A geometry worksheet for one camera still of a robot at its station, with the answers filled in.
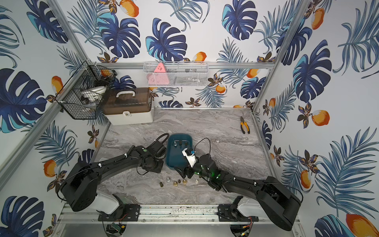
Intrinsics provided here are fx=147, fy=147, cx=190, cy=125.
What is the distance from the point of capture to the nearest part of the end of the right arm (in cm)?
63

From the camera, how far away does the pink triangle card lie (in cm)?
90

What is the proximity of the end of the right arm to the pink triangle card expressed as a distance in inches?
20.6
